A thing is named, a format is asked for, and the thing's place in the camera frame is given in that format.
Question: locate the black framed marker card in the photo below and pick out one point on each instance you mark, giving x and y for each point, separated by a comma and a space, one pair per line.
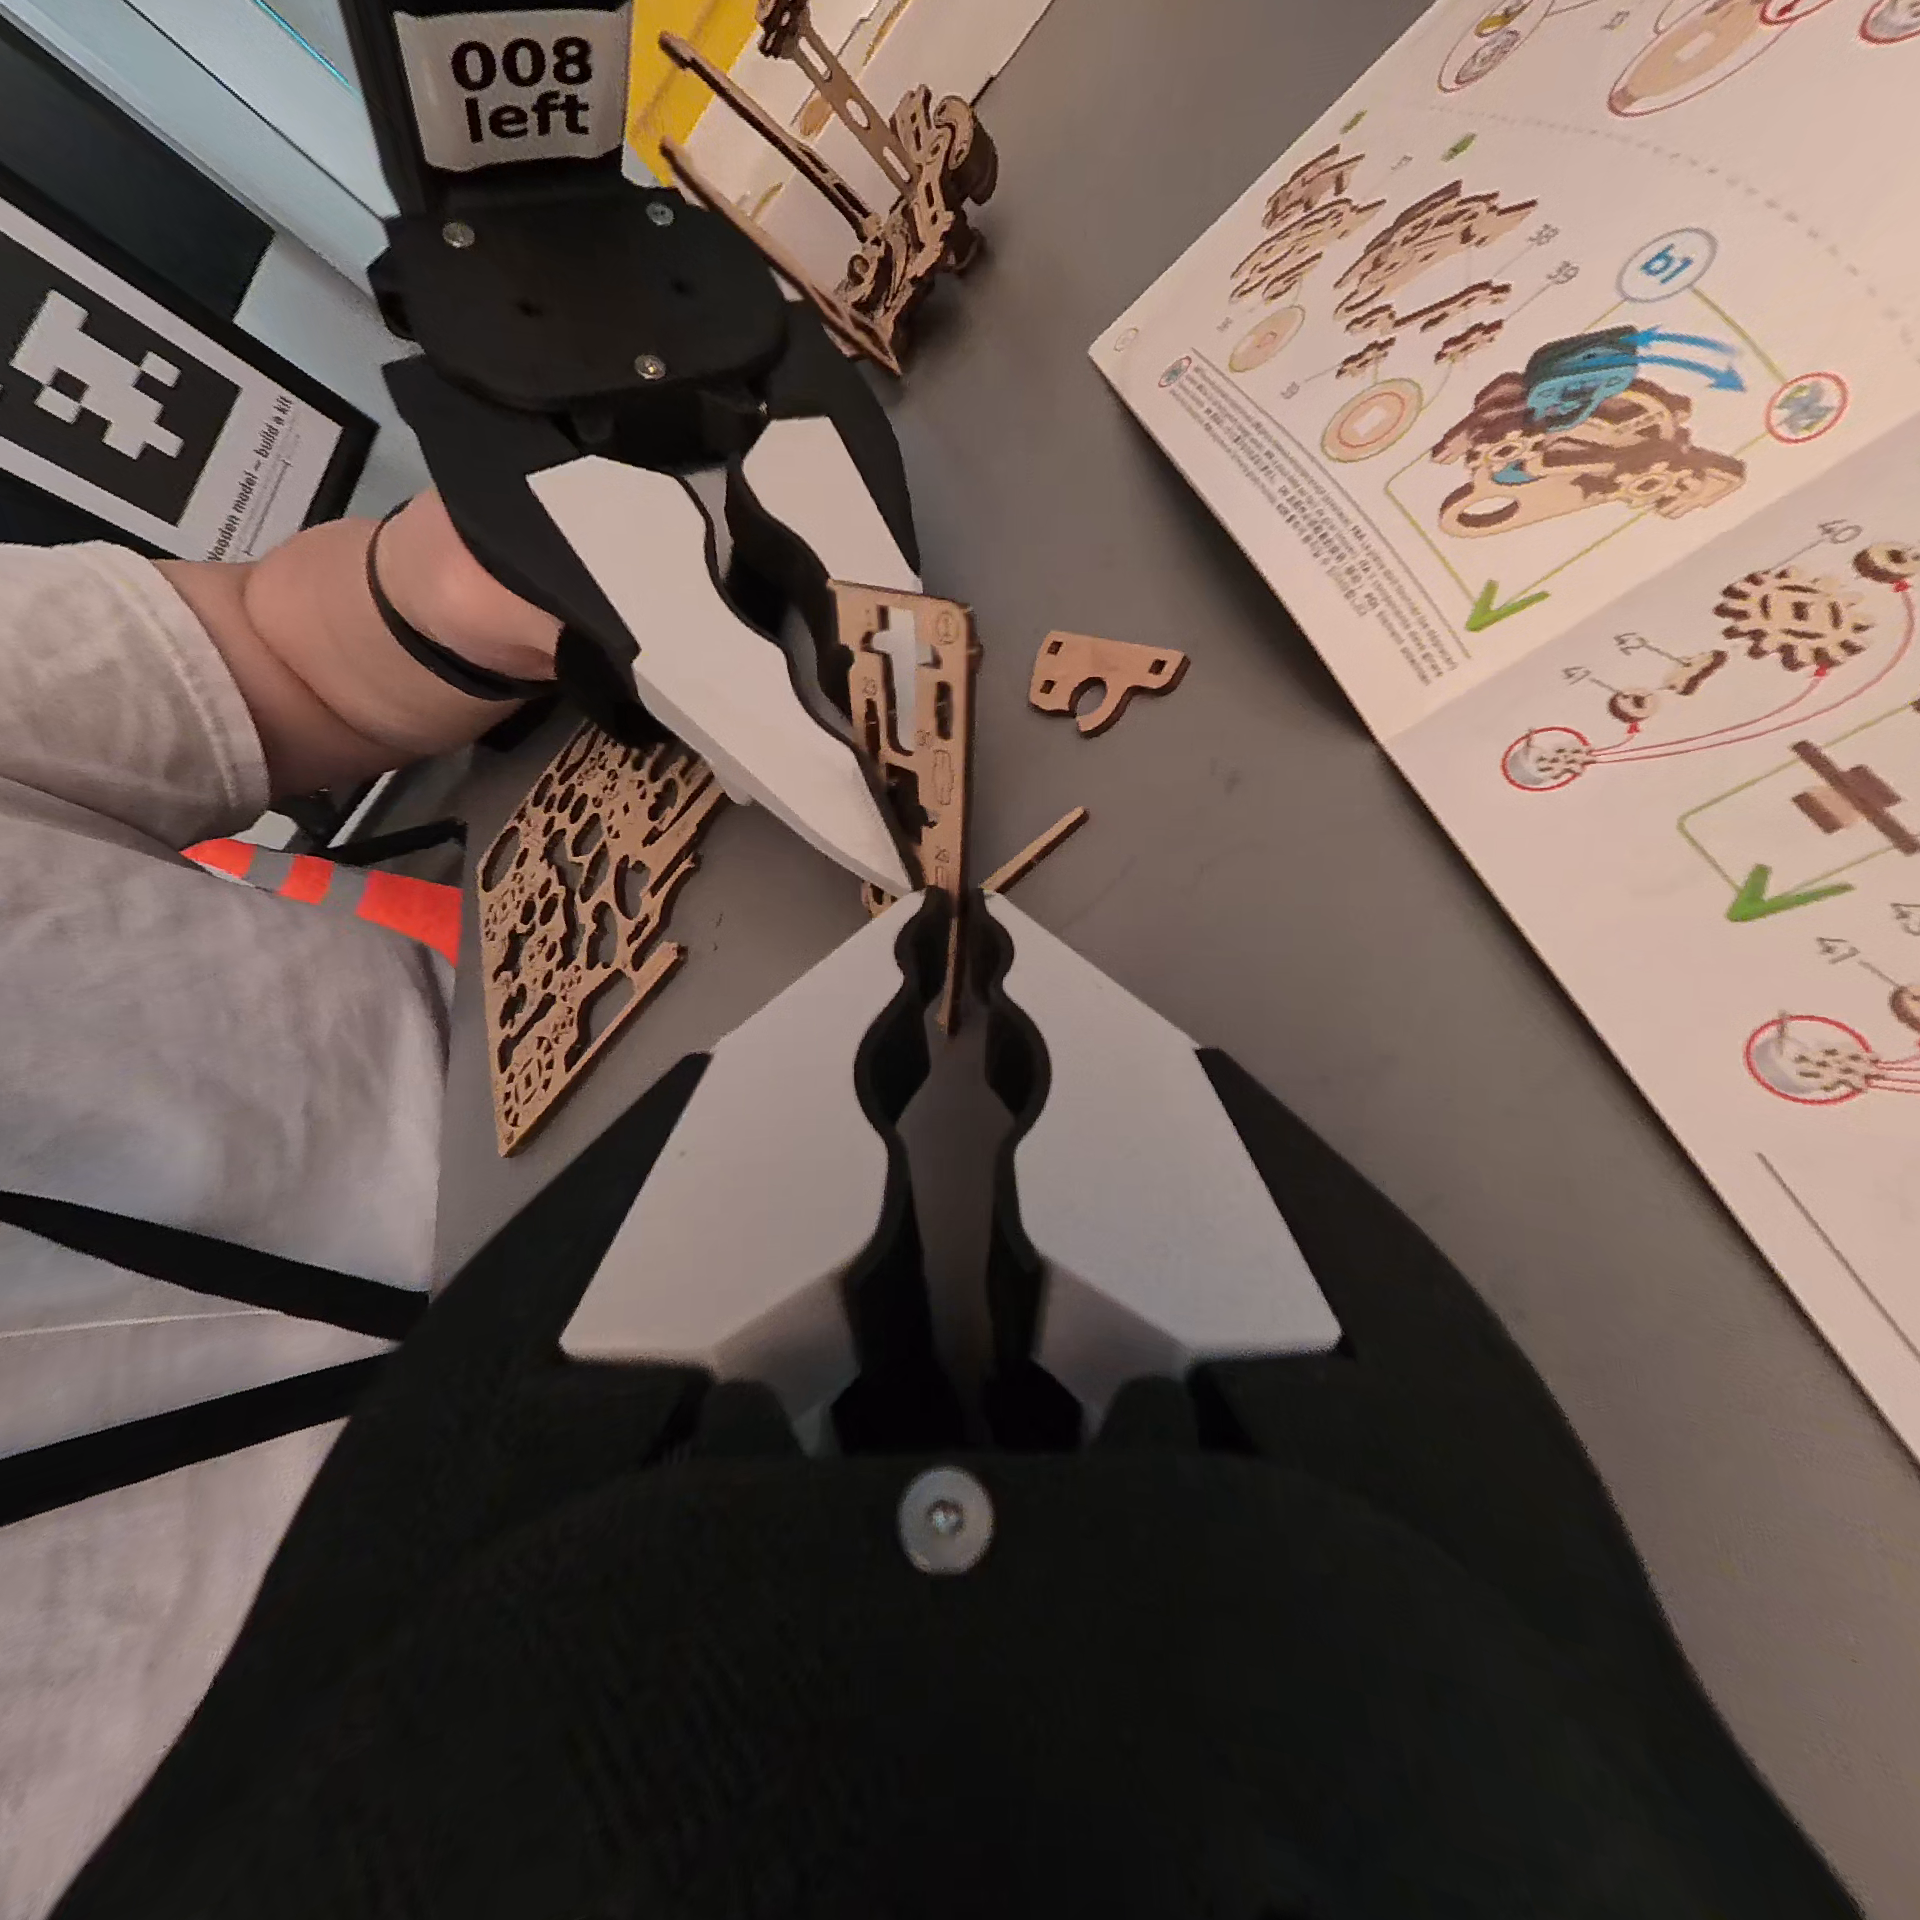
136, 405

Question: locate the person's left hand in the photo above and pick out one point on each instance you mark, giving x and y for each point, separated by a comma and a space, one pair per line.
406, 629

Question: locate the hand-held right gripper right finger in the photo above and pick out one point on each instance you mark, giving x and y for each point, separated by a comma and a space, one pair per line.
1171, 1215

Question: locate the assembly instruction manual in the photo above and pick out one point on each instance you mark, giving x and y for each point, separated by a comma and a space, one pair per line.
1622, 600

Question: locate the yellow plastic bin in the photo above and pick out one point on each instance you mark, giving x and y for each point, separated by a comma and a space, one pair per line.
647, 90

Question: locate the thin wooden stick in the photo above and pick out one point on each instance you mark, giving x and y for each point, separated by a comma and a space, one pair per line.
1036, 850

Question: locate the slotted wooden model part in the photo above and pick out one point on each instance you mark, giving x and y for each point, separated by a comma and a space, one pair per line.
915, 704

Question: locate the partly assembled wooden model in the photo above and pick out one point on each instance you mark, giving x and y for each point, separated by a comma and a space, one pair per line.
885, 194

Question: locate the person's light grey shirt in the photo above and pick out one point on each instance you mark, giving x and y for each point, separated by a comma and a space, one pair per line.
195, 1049

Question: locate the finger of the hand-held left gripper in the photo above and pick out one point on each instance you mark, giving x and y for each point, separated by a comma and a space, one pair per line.
840, 488
704, 674

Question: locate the laser-cut wooden parts sheet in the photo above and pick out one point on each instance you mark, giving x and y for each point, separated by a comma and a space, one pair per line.
587, 915

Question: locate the white cardboard box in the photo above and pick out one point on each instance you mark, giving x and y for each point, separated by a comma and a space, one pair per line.
962, 37

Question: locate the wooden bracket plate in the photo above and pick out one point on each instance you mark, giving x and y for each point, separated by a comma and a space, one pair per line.
1103, 682

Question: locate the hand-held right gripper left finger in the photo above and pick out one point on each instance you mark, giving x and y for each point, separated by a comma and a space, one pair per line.
727, 1215

